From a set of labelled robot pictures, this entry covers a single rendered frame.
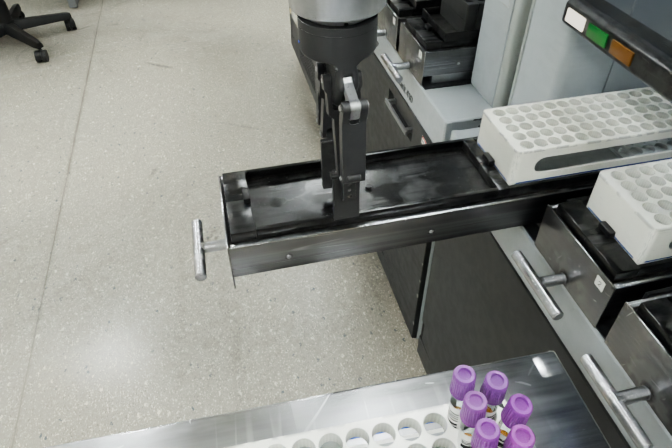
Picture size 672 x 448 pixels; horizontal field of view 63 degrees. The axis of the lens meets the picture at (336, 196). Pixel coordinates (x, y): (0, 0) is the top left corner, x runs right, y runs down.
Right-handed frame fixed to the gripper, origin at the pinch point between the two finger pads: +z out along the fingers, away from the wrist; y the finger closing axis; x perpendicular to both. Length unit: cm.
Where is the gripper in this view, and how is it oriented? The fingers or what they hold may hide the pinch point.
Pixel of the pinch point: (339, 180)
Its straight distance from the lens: 64.0
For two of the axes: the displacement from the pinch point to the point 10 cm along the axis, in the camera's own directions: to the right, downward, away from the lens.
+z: 0.2, 7.6, 6.5
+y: -2.4, -6.3, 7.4
